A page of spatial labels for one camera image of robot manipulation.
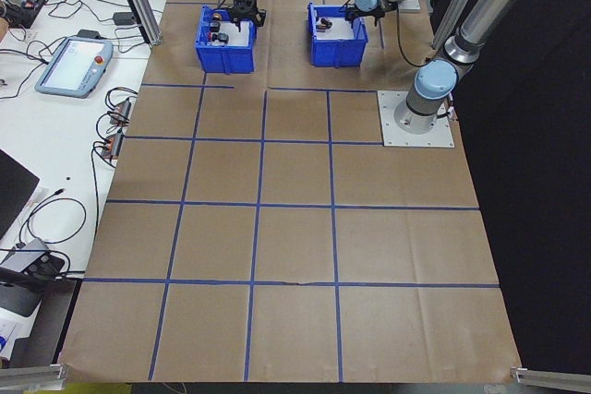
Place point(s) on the blue battery storage bin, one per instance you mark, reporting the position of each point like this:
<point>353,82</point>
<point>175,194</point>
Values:
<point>339,55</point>

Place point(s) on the blue switch storage bin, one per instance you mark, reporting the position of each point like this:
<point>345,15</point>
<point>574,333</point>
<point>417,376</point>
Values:
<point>226,59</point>

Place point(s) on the small black box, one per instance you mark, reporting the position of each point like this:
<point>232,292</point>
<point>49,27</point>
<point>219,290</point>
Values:
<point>46,266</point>

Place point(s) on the bare person hand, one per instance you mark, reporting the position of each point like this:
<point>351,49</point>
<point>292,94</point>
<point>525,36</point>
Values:
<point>3,29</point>

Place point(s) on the white foam bin liner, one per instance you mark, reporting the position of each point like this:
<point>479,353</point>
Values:
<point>344,30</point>
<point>241,35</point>

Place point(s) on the small black push button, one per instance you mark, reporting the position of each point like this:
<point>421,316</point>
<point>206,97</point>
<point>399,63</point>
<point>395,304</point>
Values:
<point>211,37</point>

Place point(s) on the black power adapter brick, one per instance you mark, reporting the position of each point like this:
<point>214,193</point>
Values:
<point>124,19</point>
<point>90,34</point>

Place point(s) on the light blue teach pendant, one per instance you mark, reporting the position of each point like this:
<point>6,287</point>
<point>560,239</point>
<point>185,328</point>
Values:
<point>69,68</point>

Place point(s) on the black laptop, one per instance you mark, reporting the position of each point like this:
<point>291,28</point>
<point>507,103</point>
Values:
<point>11,195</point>

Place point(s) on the grey USB hub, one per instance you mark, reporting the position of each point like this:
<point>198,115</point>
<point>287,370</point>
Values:
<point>25,253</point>

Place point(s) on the grey desktop device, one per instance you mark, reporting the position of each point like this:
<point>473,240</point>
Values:
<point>16,304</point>

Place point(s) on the aluminium extrusion bar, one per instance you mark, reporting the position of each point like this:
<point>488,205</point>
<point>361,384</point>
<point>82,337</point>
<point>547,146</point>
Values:
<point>32,373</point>
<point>549,375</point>

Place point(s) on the yellow push button switch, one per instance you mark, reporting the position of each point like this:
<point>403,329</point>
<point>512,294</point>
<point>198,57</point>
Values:
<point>214,15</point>

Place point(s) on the white square base plate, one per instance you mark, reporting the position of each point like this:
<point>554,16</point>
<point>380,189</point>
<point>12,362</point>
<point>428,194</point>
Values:
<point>443,135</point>
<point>411,5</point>

